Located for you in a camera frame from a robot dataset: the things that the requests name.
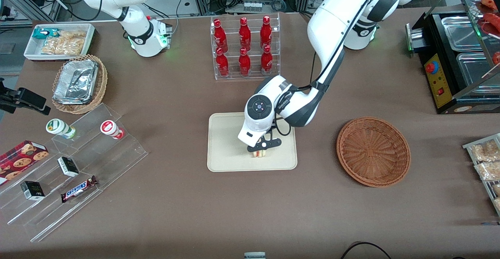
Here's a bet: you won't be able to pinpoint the red cookie box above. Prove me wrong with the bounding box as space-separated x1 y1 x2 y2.
0 140 50 186

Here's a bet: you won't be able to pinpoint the oval tan wicker basket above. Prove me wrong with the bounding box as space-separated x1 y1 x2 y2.
52 54 108 114

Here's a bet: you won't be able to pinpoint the clear acrylic step display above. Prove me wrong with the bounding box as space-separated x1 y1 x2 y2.
0 103 149 243

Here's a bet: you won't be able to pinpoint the round brown wicker basket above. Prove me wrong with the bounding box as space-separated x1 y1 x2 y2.
336 117 411 188

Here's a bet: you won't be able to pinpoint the clear acrylic bottle rack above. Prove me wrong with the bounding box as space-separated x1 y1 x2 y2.
210 13 281 80

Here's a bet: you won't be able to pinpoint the beige plastic tray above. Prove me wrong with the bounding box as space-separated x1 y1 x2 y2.
207 112 298 172

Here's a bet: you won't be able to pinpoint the red cola bottle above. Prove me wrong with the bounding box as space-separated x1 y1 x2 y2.
216 48 230 77
239 17 252 50
239 48 251 76
261 45 273 75
261 16 273 49
213 19 228 52

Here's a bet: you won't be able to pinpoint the steel warmer pan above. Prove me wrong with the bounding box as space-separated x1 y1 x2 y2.
456 52 500 95
441 16 486 52

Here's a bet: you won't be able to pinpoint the clear bag of crackers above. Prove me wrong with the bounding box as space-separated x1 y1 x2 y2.
41 37 85 55
55 30 87 43

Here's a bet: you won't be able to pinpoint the teal snack packet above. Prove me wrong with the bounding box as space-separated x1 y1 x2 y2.
32 28 61 41

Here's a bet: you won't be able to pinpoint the clear bag of fried snacks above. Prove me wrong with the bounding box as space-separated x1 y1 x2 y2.
470 139 500 163
474 161 500 182

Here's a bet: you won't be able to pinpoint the Snickers chocolate bar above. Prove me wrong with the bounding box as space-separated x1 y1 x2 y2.
61 175 98 203

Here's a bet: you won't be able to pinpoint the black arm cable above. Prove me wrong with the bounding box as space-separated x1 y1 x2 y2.
273 0 371 137

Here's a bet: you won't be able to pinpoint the black food warmer case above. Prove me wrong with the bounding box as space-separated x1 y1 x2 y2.
405 0 500 115

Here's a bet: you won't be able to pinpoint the red lid yoghurt bottle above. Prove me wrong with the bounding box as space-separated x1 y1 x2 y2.
100 120 125 140

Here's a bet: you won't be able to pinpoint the black clamp mount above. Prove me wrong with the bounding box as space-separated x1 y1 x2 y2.
0 78 52 116

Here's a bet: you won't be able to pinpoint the black table edge cable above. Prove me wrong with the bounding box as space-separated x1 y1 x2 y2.
341 242 393 259

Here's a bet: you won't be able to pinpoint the small black carton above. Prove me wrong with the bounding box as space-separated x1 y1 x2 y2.
57 157 79 177
20 181 45 201

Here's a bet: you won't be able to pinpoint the stacked aluminium foil containers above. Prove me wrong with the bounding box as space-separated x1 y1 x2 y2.
52 59 99 105

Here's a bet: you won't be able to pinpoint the white rectangular snack bin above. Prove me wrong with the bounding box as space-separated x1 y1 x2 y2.
23 23 96 61

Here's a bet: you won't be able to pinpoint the green lid yoghurt bottle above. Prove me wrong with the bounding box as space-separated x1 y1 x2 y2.
46 118 77 139

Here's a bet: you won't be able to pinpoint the metal snack tray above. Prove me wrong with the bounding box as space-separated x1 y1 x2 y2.
462 133 500 216

